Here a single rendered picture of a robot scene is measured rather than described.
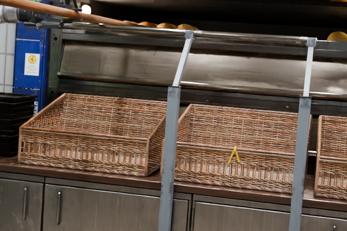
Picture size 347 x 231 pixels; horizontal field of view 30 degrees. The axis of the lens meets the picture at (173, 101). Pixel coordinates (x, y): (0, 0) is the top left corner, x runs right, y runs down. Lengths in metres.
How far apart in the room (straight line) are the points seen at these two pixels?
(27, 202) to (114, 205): 0.37
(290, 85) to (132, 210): 0.91
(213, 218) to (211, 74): 0.77
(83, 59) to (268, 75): 0.89
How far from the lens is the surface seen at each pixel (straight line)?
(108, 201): 2.57
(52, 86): 3.20
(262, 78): 2.94
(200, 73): 2.97
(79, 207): 2.61
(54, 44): 3.19
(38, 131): 2.69
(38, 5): 2.11
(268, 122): 2.90
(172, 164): 2.42
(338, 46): 2.93
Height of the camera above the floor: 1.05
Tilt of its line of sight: 4 degrees down
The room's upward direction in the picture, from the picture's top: 4 degrees clockwise
